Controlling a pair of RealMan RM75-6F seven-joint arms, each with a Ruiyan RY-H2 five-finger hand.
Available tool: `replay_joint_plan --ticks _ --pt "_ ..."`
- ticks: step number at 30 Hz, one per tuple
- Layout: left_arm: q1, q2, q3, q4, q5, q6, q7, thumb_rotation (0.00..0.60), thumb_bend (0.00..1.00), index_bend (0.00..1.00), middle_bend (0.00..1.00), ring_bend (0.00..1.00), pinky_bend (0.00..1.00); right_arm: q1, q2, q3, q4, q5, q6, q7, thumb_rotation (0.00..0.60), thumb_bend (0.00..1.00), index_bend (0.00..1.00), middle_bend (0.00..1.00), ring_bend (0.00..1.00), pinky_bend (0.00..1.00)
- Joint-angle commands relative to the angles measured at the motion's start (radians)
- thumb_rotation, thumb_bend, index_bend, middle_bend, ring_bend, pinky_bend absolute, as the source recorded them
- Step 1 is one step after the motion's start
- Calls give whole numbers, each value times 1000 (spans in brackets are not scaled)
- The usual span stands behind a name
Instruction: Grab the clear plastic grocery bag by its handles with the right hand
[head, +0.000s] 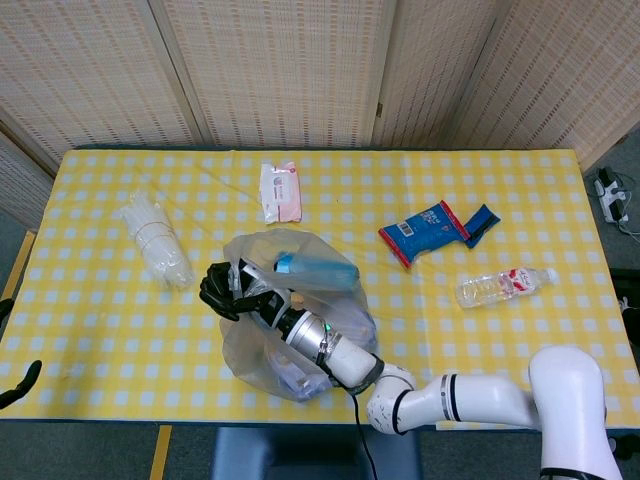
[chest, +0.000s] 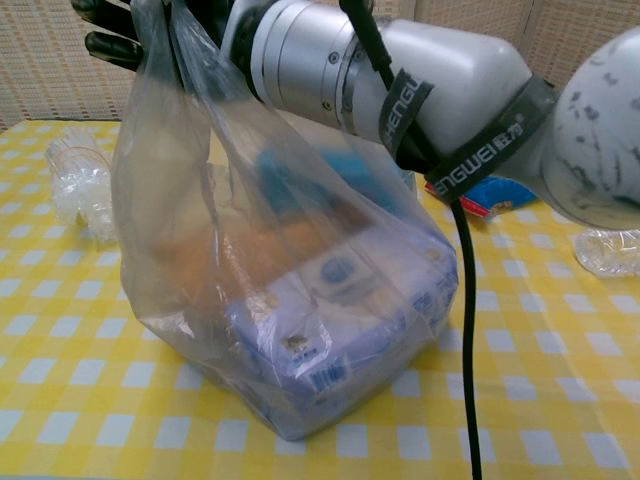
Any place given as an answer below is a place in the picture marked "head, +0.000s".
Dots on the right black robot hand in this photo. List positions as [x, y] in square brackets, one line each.
[220, 290]

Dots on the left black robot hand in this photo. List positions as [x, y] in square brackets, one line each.
[22, 385]

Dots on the clear plastic bag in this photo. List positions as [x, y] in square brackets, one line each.
[250, 360]

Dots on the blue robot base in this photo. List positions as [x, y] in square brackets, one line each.
[300, 455]

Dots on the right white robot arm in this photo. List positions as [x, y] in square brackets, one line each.
[480, 400]

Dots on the clear plastic straw bundle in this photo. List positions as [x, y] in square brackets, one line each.
[157, 245]

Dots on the blue cardboard snack box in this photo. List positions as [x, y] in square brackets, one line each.
[320, 270]

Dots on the yellow white checkered tablecloth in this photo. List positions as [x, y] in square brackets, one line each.
[125, 350]

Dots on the white pink wet wipes pack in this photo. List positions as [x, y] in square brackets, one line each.
[280, 192]

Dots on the white blue snack package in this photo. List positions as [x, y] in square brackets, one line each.
[295, 382]

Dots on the blue red snack packet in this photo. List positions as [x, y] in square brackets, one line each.
[425, 230]

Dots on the beige woven folding screen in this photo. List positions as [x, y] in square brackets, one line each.
[280, 70]

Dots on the small dark blue wrapper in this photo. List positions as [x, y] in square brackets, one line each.
[482, 222]

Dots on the clear plastic water bottle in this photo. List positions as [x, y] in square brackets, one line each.
[500, 286]

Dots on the white power strip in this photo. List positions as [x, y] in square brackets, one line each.
[610, 197]

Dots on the black floor equipment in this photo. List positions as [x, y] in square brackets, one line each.
[627, 305]

